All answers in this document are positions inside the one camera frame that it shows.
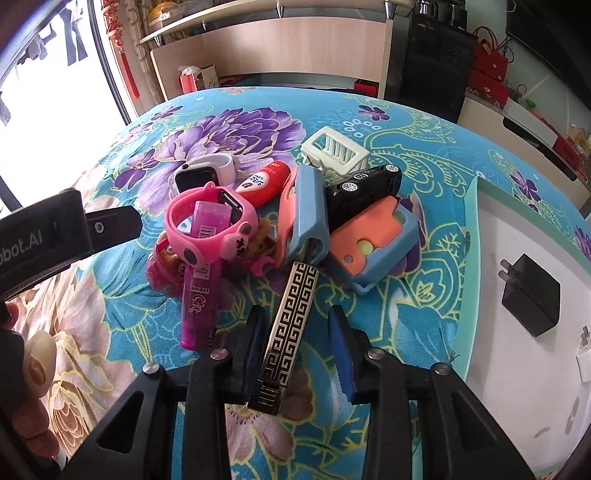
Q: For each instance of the beige television cabinet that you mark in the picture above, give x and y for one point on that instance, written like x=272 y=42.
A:
x=503 y=134

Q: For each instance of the red bottle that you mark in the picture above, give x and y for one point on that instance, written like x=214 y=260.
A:
x=263 y=184

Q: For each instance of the black toy car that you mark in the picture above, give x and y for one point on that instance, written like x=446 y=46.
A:
x=364 y=191

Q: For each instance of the black charger plug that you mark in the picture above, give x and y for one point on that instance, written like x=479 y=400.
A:
x=531 y=295

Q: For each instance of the floral blanket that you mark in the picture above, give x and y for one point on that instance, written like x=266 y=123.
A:
x=124 y=295

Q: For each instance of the white charger plug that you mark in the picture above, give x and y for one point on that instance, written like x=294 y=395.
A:
x=584 y=355

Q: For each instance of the red knot hanging ornament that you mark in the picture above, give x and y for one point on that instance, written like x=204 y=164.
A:
x=121 y=41

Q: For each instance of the black television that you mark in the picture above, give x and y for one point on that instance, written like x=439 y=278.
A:
x=554 y=41

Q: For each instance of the red box with white flower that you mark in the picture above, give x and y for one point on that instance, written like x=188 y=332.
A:
x=189 y=83

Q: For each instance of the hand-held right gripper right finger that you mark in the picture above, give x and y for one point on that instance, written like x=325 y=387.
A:
x=340 y=355

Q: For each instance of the white hair claw clip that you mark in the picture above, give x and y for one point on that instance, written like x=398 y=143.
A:
x=339 y=150

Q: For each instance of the white smartwatch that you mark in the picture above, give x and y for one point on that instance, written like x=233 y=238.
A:
x=198 y=173

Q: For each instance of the small red box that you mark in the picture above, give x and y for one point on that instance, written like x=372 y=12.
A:
x=367 y=87

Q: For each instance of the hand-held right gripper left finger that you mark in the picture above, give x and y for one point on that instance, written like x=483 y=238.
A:
x=256 y=344

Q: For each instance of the white tray with green rim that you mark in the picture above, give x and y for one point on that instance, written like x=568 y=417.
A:
x=498 y=369

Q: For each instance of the orange blue folding case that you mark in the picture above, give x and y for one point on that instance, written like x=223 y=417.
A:
x=369 y=240

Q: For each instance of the blue pink folding case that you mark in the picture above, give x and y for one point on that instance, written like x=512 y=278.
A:
x=307 y=212

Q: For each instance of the pink cartoon toy figure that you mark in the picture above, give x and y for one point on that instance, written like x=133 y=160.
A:
x=161 y=272

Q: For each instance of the red gift bags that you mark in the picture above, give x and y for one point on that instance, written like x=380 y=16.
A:
x=489 y=69

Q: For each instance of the pink smartwatch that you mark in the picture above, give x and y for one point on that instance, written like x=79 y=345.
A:
x=244 y=226

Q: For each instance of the black gold patterned lighter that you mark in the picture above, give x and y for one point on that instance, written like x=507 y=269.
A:
x=288 y=332

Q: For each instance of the black speaker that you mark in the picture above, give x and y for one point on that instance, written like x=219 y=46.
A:
x=436 y=64

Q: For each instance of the hanging dark clothes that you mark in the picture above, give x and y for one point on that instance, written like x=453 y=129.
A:
x=74 y=32

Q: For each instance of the wooden shelf unit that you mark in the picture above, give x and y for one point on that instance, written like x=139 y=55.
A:
x=295 y=46

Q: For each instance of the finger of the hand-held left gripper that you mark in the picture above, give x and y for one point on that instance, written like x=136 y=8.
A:
x=115 y=228

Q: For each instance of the person's left hand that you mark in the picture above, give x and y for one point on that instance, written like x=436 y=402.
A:
x=39 y=436

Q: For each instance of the pink translucent lighter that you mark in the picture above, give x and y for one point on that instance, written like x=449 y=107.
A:
x=201 y=295

